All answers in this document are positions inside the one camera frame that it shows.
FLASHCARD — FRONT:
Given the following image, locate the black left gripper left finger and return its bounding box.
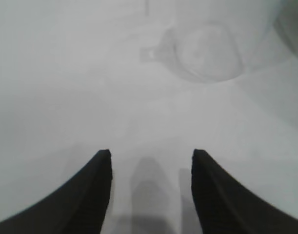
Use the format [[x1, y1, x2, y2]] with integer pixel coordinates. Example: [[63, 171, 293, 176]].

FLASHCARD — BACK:
[[0, 149, 113, 234]]

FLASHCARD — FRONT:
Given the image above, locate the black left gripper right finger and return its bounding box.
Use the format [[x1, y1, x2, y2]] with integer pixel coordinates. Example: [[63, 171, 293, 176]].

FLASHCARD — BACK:
[[191, 148, 298, 234]]

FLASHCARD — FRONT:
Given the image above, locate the stainless steel mixing bowl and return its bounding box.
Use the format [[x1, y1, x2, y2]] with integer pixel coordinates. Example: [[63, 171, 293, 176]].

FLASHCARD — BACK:
[[269, 0, 298, 60]]

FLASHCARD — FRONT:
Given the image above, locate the translucent plastic measuring cup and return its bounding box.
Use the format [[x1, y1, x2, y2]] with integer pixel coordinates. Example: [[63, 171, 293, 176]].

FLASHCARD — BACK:
[[139, 24, 246, 84]]

